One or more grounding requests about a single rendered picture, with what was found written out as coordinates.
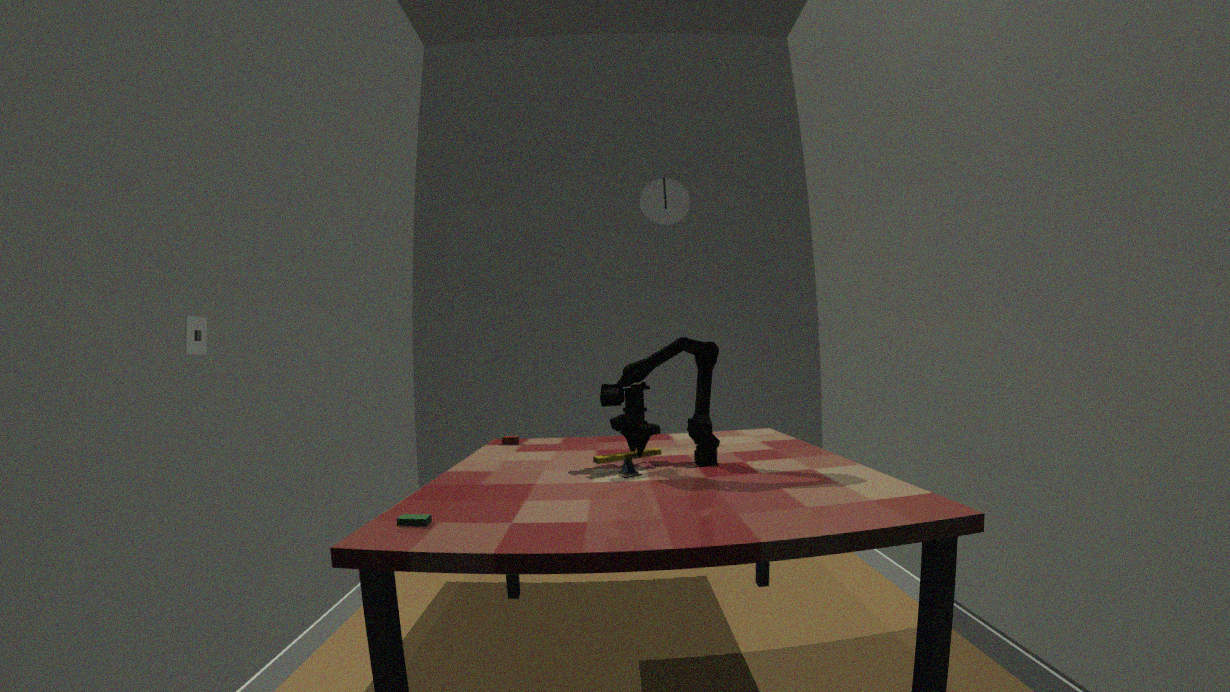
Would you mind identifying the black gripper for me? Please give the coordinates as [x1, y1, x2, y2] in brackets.
[620, 406, 661, 455]

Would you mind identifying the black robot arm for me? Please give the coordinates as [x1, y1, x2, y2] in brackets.
[600, 337, 720, 467]

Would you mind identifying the small green block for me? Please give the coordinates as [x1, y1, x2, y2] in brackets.
[397, 514, 432, 527]

